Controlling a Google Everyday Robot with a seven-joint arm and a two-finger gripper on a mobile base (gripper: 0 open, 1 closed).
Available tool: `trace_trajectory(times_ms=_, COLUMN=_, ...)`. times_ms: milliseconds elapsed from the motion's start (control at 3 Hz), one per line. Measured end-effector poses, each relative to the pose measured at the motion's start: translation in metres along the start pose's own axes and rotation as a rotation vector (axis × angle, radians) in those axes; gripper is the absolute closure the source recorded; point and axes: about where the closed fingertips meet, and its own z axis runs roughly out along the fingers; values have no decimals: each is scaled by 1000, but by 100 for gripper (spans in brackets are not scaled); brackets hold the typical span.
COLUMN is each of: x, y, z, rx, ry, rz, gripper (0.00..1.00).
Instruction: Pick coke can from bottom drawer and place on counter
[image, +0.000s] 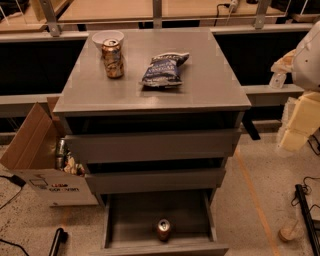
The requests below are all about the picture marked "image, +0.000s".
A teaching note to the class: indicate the grey top drawer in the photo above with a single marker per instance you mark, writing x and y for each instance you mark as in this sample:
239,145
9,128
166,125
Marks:
153,146

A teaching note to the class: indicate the gold soda can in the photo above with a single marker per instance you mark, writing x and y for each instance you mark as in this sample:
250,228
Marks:
112,57

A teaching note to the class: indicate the cans in cardboard box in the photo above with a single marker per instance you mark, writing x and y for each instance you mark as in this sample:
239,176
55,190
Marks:
64,160

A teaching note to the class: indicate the clear sanitizer bottle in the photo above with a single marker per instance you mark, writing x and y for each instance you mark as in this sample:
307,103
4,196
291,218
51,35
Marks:
277,80

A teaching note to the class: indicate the blue chip bag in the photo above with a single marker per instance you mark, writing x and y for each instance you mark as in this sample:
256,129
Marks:
163,70

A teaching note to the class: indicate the black power strip right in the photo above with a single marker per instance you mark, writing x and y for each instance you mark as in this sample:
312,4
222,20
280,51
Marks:
312,225

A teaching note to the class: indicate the cardboard box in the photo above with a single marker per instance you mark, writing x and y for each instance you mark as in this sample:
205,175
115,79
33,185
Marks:
31,156

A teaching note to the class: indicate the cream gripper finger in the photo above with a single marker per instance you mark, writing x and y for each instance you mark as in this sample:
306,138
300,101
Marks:
300,120
284,64

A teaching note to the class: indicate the wooden disc on floor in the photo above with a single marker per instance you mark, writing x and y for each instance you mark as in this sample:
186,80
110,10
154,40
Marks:
289,231

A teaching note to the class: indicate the grey bottom drawer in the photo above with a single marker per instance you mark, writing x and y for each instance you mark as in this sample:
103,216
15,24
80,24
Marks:
131,222

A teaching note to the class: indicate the red coke can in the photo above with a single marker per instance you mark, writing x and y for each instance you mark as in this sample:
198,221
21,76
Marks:
163,229

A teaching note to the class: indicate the black object bottom left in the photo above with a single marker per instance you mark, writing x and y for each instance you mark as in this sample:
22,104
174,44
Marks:
60,237

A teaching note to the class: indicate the grey drawer cabinet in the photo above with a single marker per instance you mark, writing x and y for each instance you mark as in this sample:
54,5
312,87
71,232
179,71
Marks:
169,123

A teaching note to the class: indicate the grey drawer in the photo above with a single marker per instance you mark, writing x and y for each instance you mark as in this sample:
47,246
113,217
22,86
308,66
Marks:
131,222
150,181
153,146

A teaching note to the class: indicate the white bowl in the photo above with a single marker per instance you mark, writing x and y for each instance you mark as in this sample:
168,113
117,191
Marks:
99,37

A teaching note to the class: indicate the grey middle drawer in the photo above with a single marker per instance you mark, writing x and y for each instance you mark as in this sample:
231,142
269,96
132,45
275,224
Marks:
150,181

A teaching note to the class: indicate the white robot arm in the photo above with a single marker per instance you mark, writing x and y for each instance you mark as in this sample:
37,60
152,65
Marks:
306,65

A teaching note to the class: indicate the black power adapter left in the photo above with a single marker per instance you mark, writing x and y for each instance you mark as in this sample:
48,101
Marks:
17,181

